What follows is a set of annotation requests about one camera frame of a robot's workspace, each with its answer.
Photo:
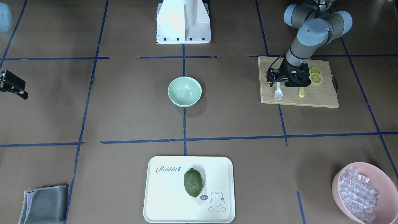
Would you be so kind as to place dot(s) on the bamboo cutting board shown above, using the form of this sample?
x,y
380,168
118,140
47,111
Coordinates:
x,y
322,95

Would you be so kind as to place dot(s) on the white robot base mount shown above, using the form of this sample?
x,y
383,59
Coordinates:
x,y
183,22

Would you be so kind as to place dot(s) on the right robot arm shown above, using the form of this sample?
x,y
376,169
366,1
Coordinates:
x,y
5,22

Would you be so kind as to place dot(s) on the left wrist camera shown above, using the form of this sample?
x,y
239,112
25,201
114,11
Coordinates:
x,y
298,79

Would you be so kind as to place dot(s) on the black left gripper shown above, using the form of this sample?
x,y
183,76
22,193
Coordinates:
x,y
285,67

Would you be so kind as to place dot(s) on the green avocado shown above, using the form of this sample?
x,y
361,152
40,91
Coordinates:
x,y
193,182

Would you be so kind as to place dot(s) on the pink bowl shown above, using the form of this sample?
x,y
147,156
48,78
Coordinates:
x,y
387,211

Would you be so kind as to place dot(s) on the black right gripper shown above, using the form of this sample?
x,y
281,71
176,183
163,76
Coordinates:
x,y
9,81

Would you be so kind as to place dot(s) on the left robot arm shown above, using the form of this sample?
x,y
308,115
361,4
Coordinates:
x,y
316,28

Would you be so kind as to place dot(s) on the metal cutting board handle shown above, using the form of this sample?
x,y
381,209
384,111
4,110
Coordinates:
x,y
334,82

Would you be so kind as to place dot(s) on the green bowl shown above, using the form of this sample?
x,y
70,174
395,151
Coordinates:
x,y
184,91

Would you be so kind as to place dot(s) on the grey folded cloth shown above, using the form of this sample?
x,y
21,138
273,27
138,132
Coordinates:
x,y
44,205

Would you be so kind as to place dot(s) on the yellow plastic knife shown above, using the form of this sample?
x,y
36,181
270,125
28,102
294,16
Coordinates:
x,y
301,92

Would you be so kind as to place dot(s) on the white rabbit tray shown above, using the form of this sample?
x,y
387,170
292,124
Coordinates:
x,y
166,200

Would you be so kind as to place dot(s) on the lower lemon slice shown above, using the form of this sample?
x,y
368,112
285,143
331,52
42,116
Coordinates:
x,y
316,78

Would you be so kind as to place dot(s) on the clear ice cubes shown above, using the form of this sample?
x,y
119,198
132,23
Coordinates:
x,y
358,194

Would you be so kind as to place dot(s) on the white plastic spoon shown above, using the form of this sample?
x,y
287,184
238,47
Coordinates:
x,y
278,92

